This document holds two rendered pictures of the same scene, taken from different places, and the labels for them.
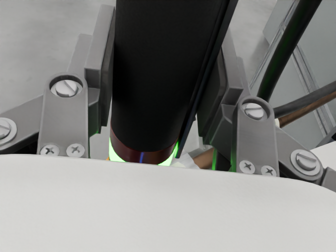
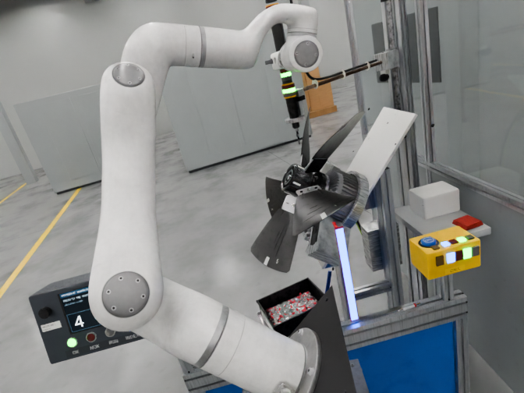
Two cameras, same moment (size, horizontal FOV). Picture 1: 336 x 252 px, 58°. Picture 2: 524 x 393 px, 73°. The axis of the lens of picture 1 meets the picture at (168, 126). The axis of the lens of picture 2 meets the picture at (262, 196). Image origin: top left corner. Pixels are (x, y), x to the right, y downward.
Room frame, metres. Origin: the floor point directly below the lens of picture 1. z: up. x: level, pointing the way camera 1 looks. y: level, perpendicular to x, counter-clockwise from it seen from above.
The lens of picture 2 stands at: (-1.15, -0.02, 1.67)
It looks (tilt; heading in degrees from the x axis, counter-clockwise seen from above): 21 degrees down; 9
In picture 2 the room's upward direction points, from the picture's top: 14 degrees counter-clockwise
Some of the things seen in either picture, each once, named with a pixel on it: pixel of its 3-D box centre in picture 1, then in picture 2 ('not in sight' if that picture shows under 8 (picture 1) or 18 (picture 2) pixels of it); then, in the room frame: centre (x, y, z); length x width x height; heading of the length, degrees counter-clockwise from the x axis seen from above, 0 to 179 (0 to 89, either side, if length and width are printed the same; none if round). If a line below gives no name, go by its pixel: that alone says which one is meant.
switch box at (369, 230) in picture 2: not in sight; (381, 244); (0.38, -0.27, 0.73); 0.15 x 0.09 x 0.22; 102
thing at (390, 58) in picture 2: not in sight; (387, 60); (0.55, -0.42, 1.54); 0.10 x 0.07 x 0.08; 137
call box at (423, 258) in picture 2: not in sight; (444, 253); (-0.20, -0.35, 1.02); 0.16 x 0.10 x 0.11; 102
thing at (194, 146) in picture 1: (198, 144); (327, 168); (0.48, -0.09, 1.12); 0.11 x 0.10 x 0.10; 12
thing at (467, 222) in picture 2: not in sight; (467, 221); (0.21, -0.59, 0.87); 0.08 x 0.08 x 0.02; 18
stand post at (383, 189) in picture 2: not in sight; (393, 281); (0.29, -0.29, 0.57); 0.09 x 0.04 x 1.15; 12
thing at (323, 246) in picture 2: not in sight; (329, 240); (0.05, -0.03, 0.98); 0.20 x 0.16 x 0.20; 102
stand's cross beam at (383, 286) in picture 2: not in sight; (370, 290); (0.27, -0.18, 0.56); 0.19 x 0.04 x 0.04; 102
